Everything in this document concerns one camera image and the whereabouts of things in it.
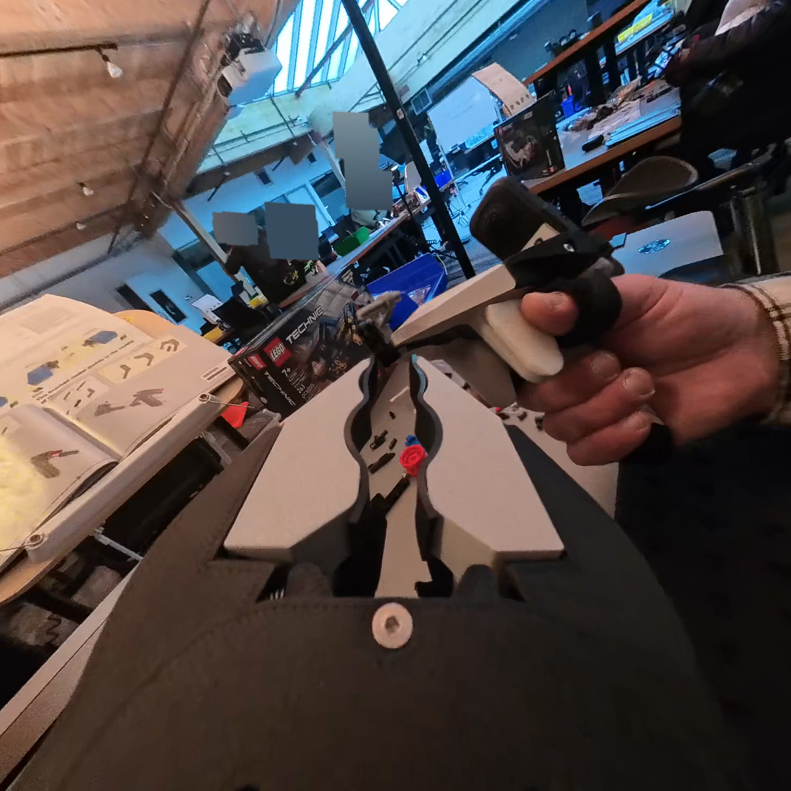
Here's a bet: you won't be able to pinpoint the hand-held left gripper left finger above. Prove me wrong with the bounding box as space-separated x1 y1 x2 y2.
222 357 378 594

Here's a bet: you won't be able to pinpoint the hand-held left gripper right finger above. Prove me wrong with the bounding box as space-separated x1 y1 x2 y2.
408 355 566 594

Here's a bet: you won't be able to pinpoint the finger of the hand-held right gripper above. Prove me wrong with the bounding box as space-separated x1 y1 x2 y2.
425 337 519 409
391 264 519 348

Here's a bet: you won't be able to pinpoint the grey beam brick assembly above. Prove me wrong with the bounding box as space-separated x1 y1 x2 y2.
354 290 404 367

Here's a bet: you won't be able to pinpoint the grey desk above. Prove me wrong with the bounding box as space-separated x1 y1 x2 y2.
0 355 622 767

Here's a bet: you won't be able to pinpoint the person's right hand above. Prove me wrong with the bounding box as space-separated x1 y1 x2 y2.
516 272 781 467

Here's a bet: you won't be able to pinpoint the blue open-front bin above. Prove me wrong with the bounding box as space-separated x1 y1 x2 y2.
366 252 449 313

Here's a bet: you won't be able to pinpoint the scattered toy brick pieces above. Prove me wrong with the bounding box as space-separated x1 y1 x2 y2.
367 386 545 503

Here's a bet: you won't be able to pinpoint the grey chair seat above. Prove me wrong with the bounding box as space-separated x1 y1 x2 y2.
583 156 699 228

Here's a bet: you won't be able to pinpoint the black toy car box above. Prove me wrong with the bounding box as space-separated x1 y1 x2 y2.
494 91 566 181

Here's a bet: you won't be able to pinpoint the black toy truck box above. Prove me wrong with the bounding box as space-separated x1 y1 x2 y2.
227 287 384 418

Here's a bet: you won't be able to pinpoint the wooden table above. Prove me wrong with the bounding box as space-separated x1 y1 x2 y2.
494 93 683 208

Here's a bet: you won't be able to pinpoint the white board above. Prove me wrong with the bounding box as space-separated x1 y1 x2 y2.
426 80 501 161

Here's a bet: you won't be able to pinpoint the cardboard sheet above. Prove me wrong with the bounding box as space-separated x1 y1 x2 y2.
473 62 535 118

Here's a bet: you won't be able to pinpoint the black perforated mat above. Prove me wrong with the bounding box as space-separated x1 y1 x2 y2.
615 433 791 791

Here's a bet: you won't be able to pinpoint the open instruction booklet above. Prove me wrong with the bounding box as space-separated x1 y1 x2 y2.
0 293 243 557

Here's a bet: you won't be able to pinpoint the white ceiling heater unit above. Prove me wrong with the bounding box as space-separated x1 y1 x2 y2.
219 31 282 106

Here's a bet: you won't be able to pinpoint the black steel post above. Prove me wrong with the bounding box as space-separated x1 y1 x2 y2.
342 0 477 280

